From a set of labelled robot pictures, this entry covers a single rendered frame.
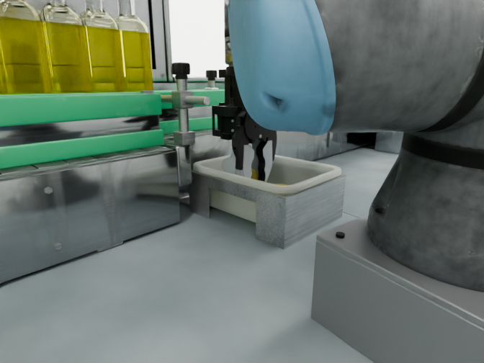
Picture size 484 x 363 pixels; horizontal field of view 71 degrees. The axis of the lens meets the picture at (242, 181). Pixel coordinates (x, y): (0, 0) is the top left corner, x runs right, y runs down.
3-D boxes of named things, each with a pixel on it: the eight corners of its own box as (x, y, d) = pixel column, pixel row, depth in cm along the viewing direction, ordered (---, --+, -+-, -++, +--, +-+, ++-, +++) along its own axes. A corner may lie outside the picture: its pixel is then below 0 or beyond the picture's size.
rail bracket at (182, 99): (155, 135, 63) (150, 65, 60) (216, 147, 52) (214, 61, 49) (141, 137, 61) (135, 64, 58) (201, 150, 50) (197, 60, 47)
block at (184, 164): (164, 173, 64) (162, 137, 62) (196, 183, 58) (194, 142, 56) (148, 177, 62) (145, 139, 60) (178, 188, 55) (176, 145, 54)
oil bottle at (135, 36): (142, 133, 69) (133, 19, 63) (158, 136, 66) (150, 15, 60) (117, 137, 65) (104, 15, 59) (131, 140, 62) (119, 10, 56)
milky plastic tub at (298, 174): (251, 188, 75) (251, 150, 73) (343, 214, 60) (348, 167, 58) (188, 208, 63) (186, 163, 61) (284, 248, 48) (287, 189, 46)
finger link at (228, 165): (226, 190, 62) (231, 140, 60) (251, 197, 58) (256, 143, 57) (214, 191, 60) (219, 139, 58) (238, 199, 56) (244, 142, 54)
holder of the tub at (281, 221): (233, 186, 79) (233, 153, 77) (341, 217, 60) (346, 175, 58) (172, 204, 67) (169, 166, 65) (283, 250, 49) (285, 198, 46)
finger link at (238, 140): (246, 168, 59) (252, 117, 57) (254, 169, 57) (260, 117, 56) (227, 168, 55) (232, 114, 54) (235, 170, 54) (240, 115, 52)
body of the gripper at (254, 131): (241, 135, 65) (241, 68, 61) (277, 140, 59) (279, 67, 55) (211, 140, 59) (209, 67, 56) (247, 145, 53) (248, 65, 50)
